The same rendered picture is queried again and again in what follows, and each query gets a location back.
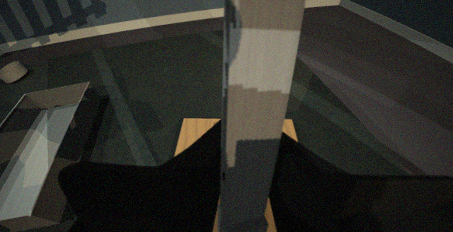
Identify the wooden cutting board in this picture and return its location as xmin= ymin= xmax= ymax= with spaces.
xmin=174 ymin=118 xmax=298 ymax=232

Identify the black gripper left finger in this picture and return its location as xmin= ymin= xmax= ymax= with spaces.
xmin=57 ymin=119 xmax=222 ymax=232

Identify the grey measuring cup with long handle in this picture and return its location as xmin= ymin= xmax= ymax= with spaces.
xmin=0 ymin=61 xmax=28 ymax=83

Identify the grey rectangular tray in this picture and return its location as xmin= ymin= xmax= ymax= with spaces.
xmin=0 ymin=82 xmax=101 ymax=232

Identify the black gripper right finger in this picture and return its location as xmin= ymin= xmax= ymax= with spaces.
xmin=268 ymin=132 xmax=453 ymax=232

